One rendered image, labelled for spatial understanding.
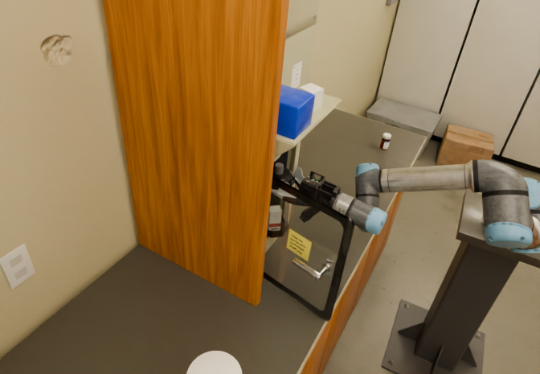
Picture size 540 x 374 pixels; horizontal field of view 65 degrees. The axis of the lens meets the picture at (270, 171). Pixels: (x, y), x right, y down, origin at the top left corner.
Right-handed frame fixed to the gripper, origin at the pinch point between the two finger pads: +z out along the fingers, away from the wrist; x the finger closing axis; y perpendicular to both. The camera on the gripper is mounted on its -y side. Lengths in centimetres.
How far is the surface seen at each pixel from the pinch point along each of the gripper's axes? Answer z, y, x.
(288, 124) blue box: -6.8, 32.7, 16.3
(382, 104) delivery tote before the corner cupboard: 25, -93, -274
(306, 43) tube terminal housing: 2.7, 43.8, -8.5
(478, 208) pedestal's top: -65, -25, -69
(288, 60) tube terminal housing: 2.6, 41.8, 1.7
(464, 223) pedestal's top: -61, -26, -55
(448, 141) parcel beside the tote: -43, -96, -254
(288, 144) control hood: -8.2, 28.2, 17.9
